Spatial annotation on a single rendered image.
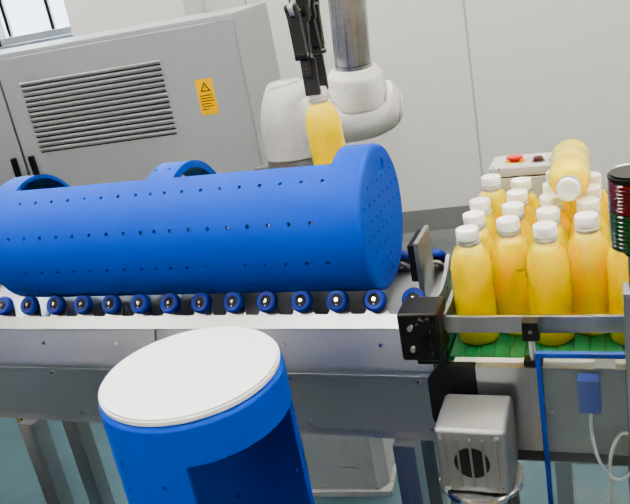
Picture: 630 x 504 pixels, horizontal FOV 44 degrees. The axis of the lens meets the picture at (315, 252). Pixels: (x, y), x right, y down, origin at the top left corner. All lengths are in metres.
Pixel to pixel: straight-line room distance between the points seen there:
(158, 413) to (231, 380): 0.11
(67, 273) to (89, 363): 0.22
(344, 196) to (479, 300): 0.30
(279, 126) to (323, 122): 0.63
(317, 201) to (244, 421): 0.47
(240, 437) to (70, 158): 2.56
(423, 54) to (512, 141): 0.67
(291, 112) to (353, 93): 0.17
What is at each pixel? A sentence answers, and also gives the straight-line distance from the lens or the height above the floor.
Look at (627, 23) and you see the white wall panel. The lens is 4.31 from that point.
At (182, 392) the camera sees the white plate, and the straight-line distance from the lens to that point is 1.14.
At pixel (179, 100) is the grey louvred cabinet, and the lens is 3.26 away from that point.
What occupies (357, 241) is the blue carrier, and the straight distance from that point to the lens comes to 1.38.
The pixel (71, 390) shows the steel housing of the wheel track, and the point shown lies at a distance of 1.94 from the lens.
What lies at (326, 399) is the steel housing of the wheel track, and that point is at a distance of 1.61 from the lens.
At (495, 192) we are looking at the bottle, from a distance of 1.60.
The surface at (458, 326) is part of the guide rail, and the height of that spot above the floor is 0.96.
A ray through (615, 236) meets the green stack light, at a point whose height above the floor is 1.18.
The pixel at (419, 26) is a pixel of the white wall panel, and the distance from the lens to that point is 4.27.
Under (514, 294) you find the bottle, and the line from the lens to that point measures 1.38.
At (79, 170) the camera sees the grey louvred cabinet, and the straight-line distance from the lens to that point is 3.54.
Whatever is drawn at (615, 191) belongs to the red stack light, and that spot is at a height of 1.24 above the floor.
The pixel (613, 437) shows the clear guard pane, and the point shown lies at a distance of 1.33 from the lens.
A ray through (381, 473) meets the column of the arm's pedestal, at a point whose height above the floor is 0.07.
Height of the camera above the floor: 1.57
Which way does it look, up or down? 20 degrees down
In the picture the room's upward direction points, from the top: 11 degrees counter-clockwise
